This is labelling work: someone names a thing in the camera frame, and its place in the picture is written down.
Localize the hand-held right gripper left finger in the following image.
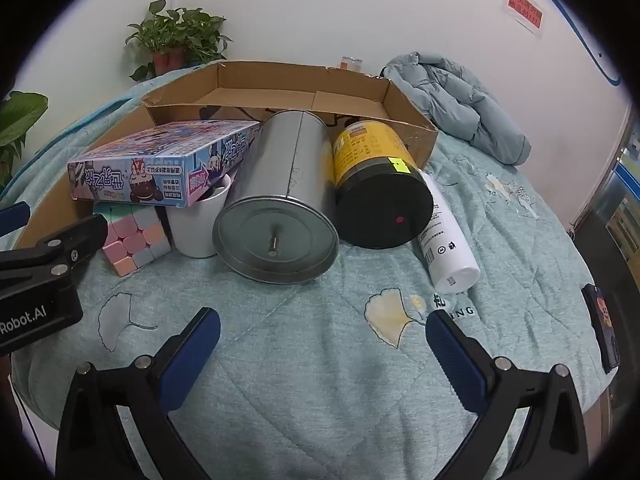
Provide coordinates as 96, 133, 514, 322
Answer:
56, 306, 222, 480

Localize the colourful printed game box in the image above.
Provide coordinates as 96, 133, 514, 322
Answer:
66, 120, 264, 209

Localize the red wall sign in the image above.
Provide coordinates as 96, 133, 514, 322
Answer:
506, 0, 544, 36

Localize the brown cardboard box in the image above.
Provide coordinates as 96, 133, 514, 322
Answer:
12, 60, 440, 251

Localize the large-leaf green plant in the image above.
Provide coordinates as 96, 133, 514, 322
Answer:
0, 91, 49, 188

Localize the silver metal can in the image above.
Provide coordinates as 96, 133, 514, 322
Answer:
212, 109, 340, 286

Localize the green potted plant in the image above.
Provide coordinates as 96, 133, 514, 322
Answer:
125, 0, 233, 82

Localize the pastel puzzle cube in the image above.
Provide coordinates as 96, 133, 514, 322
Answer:
92, 202, 173, 277

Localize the light blue puffer jacket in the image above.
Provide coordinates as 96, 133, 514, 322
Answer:
379, 51, 532, 166

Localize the black jar with yellow label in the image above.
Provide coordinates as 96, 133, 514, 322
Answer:
332, 121, 434, 250

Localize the black phone on edge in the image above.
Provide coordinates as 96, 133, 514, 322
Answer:
581, 284, 621, 373

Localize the white spray bottle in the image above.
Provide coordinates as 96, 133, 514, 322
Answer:
411, 170, 482, 294

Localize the white cup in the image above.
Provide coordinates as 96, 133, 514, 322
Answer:
166, 174, 233, 259

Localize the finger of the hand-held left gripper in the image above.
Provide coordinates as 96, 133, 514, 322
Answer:
30, 214, 109, 281
0, 202, 31, 233

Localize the metal framed cabinet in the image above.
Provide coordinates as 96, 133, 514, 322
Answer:
572, 110, 640, 361

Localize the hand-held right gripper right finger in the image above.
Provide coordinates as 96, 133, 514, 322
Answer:
425, 310, 590, 480

